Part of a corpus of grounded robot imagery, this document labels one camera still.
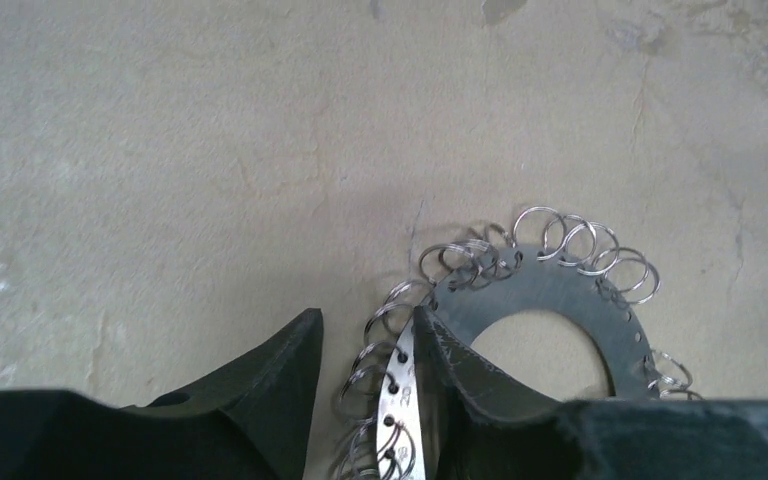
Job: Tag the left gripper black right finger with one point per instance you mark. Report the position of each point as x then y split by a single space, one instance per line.
593 439

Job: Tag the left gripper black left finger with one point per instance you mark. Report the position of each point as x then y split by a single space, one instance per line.
249 419

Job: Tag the silver disc with keyrings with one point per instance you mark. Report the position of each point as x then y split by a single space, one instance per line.
418 384

